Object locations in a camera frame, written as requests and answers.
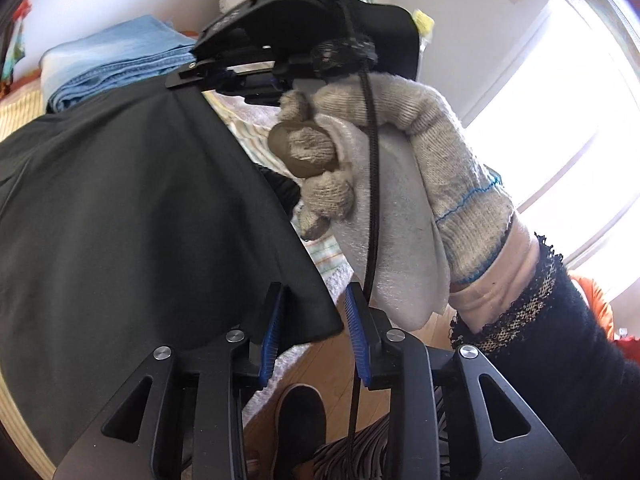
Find dark green pants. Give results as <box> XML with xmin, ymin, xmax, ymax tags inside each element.
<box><xmin>0</xmin><ymin>77</ymin><xmax>345</xmax><ymax>466</ymax></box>

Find right forearm dark sleeve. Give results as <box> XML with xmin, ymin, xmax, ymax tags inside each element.
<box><xmin>449</xmin><ymin>219</ymin><xmax>639</xmax><ymax>479</ymax></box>

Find right hand white glove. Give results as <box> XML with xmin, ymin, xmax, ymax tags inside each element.
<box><xmin>269</xmin><ymin>74</ymin><xmax>517</xmax><ymax>330</ymax></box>

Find black shoe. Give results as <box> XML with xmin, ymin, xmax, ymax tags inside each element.
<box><xmin>272</xmin><ymin>384</ymin><xmax>326</xmax><ymax>479</ymax></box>

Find folded blue jeans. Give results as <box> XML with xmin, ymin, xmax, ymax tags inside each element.
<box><xmin>40</xmin><ymin>15</ymin><xmax>195</xmax><ymax>113</ymax></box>

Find yellow striped bed sheet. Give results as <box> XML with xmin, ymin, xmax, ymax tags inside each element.
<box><xmin>0</xmin><ymin>79</ymin><xmax>352</xmax><ymax>480</ymax></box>

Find orange floral cloth strip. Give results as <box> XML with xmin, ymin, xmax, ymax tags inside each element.
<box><xmin>1</xmin><ymin>0</ymin><xmax>32</xmax><ymax>98</ymax></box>

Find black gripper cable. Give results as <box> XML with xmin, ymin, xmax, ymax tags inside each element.
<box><xmin>309</xmin><ymin>0</ymin><xmax>382</xmax><ymax>480</ymax></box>

